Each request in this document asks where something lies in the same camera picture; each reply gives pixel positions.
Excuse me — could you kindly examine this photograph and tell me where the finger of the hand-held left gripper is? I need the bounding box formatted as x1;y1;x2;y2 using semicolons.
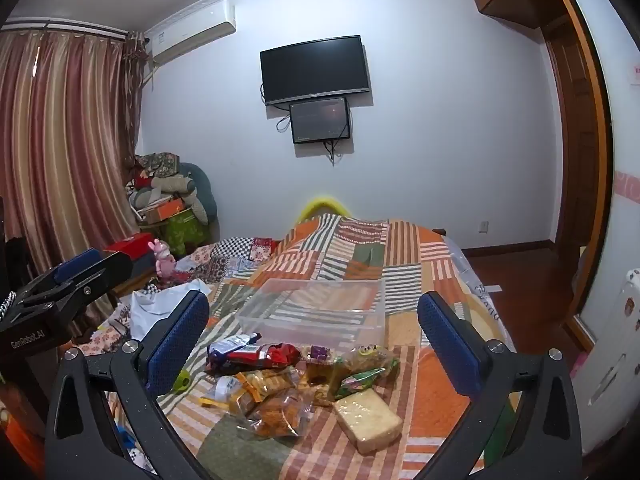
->
20;247;103;301
30;251;135;321

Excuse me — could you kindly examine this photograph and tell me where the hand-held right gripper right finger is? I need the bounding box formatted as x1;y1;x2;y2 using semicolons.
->
416;290;583;480

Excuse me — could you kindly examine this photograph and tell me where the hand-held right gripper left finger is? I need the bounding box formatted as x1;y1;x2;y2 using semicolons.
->
44;289;221;480

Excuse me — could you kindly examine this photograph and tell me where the white blue snack packet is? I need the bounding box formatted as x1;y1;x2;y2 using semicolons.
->
206;332;262;361

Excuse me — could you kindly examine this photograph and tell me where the white yellow snack packet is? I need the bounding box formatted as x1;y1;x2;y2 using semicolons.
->
200;375;251;416

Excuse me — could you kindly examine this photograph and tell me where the red snack packet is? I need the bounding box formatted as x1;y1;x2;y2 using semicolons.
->
215;342;302;376

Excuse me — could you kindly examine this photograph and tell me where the clear bag of orange crackers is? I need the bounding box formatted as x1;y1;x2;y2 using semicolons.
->
247;392;316;438

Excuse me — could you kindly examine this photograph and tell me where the clear plastic container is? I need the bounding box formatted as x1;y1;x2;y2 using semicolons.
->
235;277;388;351

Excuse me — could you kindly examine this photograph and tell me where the red box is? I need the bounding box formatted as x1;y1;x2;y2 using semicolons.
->
104;234;161;261

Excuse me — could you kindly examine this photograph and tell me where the white cloth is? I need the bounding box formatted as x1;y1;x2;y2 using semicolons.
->
129;280;211;341

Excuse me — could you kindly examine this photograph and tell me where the pink plush toy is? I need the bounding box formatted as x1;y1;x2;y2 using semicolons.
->
148;239;177;277

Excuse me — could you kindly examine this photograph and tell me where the clear plastic mattress cover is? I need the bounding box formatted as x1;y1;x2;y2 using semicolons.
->
447;242;503;323

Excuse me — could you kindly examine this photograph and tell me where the clear bag of bread rolls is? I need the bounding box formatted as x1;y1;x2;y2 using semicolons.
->
345;342;401;376

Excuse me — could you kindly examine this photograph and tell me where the orange cardboard box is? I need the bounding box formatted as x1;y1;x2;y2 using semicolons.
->
142;199;185;225

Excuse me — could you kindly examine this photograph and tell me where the striped orange patchwork quilt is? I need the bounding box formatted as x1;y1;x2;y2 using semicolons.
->
107;212;516;480

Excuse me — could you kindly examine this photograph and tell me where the orange yellow snack packet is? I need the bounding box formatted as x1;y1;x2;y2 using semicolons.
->
235;367;301;403

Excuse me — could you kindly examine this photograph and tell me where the green snack packet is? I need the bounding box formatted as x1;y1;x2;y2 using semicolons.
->
340;367;388;401

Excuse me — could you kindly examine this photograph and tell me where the beige stuffed toy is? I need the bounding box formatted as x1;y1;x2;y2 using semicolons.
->
149;172;208;226

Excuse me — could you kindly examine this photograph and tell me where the floral checkered patchwork blanket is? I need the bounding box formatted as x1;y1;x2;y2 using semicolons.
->
75;235;281;356

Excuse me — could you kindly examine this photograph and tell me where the wrapped sandwich bread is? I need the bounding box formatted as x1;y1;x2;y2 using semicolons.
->
332;389;403;456

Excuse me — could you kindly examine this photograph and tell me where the camouflage cloth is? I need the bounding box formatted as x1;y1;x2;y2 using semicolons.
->
132;152;181;176

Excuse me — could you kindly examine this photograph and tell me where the grey cushion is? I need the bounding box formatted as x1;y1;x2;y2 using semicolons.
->
180;162;219;226

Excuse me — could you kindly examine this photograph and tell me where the striped brown curtain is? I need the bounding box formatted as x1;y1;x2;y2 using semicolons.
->
0;30;151;321

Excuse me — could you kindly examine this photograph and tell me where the clear bag of golden pastry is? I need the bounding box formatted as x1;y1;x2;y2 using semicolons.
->
305;360;346;406

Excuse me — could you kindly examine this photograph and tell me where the white stickered appliance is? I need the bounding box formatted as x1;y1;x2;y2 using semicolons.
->
575;267;640;456

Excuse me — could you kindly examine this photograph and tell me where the yellow hoop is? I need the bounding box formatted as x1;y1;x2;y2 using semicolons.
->
295;197;353;223

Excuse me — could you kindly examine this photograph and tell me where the wooden door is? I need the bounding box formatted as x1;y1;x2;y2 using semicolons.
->
542;20;603;311

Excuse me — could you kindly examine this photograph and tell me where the white air conditioner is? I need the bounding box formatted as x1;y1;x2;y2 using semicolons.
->
147;0;237;67

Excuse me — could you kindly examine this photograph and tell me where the white curtain rail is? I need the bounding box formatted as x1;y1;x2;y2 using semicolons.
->
0;21;130;37

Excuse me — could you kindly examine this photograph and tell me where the small black wall monitor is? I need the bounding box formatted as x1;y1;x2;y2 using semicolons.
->
289;96;351;145

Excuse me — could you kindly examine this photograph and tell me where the wooden door frame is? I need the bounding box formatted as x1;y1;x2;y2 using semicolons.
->
537;0;615;343

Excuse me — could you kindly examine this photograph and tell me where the large black wall television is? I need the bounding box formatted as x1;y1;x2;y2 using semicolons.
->
259;35;371;107

